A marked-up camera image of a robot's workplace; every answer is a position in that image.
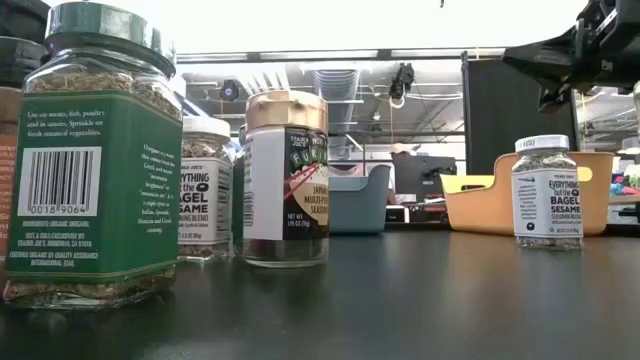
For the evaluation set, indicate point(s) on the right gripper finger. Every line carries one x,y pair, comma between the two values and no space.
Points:
550,60
555,97

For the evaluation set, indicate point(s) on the white-lid bagel seasoning jar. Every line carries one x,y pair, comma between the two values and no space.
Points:
205,200
547,205

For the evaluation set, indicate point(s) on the green-label oregano spice jar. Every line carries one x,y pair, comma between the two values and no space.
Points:
6,165

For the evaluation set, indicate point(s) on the tan-lid furikake seasoning jar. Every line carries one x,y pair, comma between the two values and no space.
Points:
285,190

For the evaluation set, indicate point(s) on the black partition screen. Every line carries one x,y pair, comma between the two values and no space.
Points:
500,130

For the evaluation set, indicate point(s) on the colourful cloth pile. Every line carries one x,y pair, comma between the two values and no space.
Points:
625,184

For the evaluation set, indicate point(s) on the long dark background beam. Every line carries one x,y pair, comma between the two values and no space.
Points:
425,133

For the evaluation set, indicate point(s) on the yellow plastic bin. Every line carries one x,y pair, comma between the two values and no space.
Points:
480,210

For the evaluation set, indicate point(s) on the black hanging ceiling device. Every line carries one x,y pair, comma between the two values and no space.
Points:
401,80

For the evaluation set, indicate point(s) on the dark computer monitor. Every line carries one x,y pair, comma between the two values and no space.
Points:
425,175

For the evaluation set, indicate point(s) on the person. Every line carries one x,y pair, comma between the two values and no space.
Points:
401,148

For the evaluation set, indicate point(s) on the round black ceiling fixture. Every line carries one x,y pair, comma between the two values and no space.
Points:
229,90

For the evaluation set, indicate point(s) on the blue plastic bin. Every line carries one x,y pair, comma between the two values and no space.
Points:
357,210

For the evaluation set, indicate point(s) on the dark horizontal frame bar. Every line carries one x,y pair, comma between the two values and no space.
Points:
385,53

